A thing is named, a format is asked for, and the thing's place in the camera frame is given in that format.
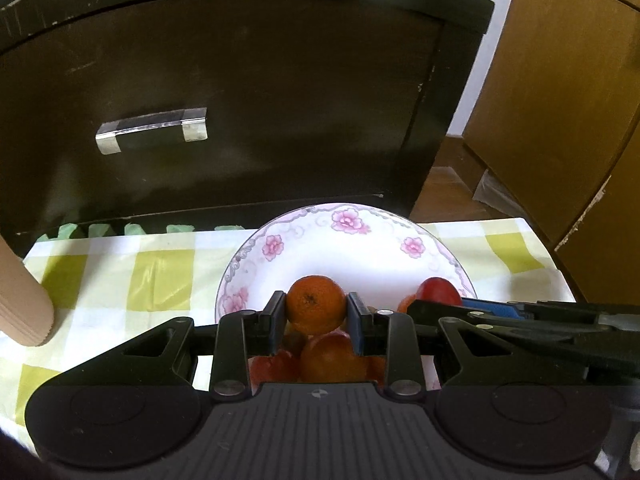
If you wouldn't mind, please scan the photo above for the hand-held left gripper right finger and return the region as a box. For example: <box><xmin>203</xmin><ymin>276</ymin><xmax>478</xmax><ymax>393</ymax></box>
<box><xmin>347</xmin><ymin>291</ymin><xmax>573</xmax><ymax>402</ymax></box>

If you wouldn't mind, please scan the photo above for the white floral plate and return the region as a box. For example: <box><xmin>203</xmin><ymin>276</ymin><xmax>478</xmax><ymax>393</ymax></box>
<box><xmin>216</xmin><ymin>202</ymin><xmax>478</xmax><ymax>391</ymax></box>

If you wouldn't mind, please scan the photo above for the brown wooden wardrobe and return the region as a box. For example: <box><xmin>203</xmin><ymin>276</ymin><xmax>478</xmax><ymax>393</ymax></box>
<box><xmin>462</xmin><ymin>0</ymin><xmax>640</xmax><ymax>306</ymax></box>

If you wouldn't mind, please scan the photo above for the green checkered tablecloth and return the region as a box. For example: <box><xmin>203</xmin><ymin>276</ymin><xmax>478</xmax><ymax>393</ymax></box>
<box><xmin>0</xmin><ymin>217</ymin><xmax>576</xmax><ymax>431</ymax></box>

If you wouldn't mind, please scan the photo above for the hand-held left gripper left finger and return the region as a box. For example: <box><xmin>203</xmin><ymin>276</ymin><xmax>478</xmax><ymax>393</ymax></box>
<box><xmin>50</xmin><ymin>290</ymin><xmax>287</xmax><ymax>402</ymax></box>

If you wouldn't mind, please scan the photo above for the pink ribbed cylinder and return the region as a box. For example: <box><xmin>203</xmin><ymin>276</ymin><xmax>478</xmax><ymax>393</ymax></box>
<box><xmin>0</xmin><ymin>237</ymin><xmax>55</xmax><ymax>347</ymax></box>

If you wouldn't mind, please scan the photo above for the large orange-red tomato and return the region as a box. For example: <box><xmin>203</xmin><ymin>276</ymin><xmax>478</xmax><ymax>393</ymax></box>
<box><xmin>300</xmin><ymin>332</ymin><xmax>371</xmax><ymax>383</ymax></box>

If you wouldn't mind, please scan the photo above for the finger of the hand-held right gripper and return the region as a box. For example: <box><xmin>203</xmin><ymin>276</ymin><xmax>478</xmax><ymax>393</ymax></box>
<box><xmin>461</xmin><ymin>298</ymin><xmax>578</xmax><ymax>321</ymax></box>
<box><xmin>407</xmin><ymin>300</ymin><xmax>592</xmax><ymax>347</ymax></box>

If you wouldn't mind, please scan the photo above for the dark wooden nightstand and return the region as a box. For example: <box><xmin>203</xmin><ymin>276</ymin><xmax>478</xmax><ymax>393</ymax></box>
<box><xmin>0</xmin><ymin>0</ymin><xmax>496</xmax><ymax>256</ymax></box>

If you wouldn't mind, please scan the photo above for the silver drawer handle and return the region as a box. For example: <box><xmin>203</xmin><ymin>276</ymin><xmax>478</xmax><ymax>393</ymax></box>
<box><xmin>96</xmin><ymin>106</ymin><xmax>208</xmax><ymax>155</ymax></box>

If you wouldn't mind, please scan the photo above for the red cherry tomato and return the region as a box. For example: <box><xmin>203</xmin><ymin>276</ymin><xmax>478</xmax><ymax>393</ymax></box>
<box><xmin>416</xmin><ymin>277</ymin><xmax>463</xmax><ymax>308</ymax></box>
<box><xmin>248</xmin><ymin>350</ymin><xmax>303</xmax><ymax>388</ymax></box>

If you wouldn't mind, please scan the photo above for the clear plastic sheet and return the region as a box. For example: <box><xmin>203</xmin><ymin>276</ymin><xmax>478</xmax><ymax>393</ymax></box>
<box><xmin>472</xmin><ymin>167</ymin><xmax>521</xmax><ymax>216</ymax></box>

